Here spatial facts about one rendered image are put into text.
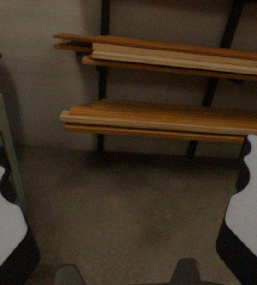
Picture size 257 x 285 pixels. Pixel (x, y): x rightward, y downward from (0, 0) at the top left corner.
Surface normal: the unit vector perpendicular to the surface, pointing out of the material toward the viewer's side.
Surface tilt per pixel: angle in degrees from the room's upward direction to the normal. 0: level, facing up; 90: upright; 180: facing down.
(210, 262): 0
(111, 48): 90
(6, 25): 90
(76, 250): 0
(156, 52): 90
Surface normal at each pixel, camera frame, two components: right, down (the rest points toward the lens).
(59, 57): 0.04, 0.53
